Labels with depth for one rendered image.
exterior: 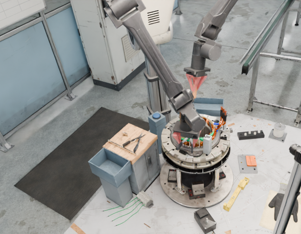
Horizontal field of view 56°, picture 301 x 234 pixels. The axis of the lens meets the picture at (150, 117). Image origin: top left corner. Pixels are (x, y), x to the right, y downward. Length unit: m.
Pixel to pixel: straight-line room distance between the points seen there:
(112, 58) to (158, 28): 2.05
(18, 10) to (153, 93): 1.90
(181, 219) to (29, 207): 1.64
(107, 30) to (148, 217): 2.36
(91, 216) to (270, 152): 1.04
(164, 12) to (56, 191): 1.87
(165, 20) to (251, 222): 1.04
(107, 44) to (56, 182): 1.63
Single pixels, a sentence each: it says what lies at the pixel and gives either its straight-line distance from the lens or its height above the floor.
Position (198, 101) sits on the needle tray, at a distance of 1.66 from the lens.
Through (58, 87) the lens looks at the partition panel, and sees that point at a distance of 3.68.
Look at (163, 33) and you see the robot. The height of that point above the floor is 1.44.
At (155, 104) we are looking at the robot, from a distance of 1.74.
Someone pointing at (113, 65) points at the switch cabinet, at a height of 0.38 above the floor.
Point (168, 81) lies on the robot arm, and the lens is 0.98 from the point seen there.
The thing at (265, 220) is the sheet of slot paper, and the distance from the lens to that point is 1.49.
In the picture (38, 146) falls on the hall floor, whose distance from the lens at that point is 3.29.
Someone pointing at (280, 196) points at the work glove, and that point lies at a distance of 1.56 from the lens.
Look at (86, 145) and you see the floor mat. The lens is 3.04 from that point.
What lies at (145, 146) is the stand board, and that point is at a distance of 1.37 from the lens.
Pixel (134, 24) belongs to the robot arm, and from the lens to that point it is 0.91.
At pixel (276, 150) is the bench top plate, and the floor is 0.78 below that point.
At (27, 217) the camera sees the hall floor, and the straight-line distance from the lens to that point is 2.73.
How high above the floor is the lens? 2.03
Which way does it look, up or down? 39 degrees down
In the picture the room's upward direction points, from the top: 8 degrees counter-clockwise
